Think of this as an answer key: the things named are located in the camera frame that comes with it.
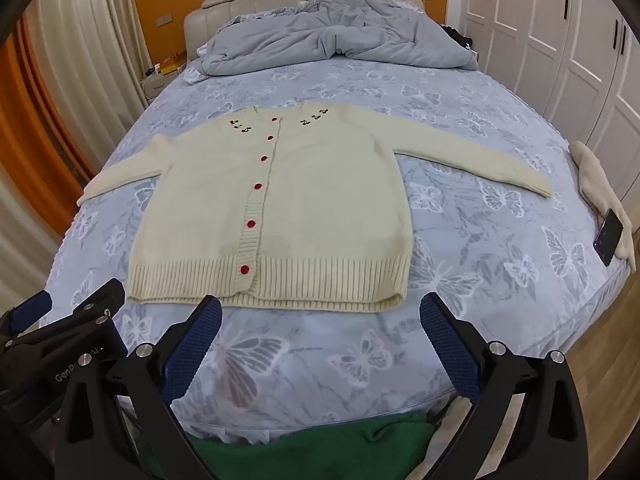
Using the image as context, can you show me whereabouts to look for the beige padded headboard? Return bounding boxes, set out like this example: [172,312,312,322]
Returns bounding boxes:
[183,0,427,58]

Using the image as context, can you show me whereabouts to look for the cream cloth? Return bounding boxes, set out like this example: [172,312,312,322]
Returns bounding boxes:
[568,140,640,261]

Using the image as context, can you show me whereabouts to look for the white patterned pillow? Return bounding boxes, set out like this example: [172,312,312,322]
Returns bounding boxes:
[182,42,213,84]

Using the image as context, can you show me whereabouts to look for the dark clothes pile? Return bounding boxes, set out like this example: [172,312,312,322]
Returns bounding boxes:
[442,23,473,51]

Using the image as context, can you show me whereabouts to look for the orange and white curtain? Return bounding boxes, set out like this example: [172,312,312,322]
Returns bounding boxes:
[0,0,151,291]

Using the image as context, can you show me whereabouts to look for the grey duvet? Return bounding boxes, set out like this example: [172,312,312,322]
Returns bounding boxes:
[187,0,478,77]

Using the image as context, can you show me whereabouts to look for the green cloth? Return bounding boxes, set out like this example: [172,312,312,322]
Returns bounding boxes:
[145,412,443,480]

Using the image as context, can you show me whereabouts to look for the cream knit cardigan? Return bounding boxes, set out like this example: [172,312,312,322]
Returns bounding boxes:
[77,101,553,313]

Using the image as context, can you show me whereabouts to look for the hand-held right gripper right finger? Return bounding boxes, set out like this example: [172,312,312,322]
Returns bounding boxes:
[419,291,588,480]

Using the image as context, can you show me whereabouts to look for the bedside table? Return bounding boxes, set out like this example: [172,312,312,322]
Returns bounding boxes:
[141,52,187,108]

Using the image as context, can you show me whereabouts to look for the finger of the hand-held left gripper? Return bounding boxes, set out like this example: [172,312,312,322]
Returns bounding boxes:
[0,290,53,346]
[15,278,126,361]

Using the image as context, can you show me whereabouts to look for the black smartphone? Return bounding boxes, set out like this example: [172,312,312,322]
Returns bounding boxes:
[593,208,625,267]

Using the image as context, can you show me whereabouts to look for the bed with butterfly sheet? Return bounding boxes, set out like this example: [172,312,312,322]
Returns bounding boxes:
[42,50,632,448]

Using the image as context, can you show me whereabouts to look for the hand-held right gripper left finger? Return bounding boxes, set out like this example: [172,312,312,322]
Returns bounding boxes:
[54,295,223,480]

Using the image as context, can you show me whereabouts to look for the white wardrobe doors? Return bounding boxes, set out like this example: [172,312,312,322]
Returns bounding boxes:
[452,0,640,206]

